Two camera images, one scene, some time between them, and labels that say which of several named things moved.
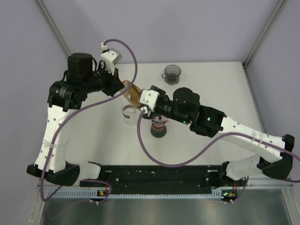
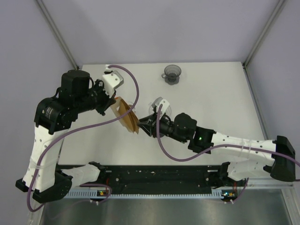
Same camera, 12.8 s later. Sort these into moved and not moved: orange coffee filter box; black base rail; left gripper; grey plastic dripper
Moved: orange coffee filter box; left gripper
Not moved: grey plastic dripper; black base rail
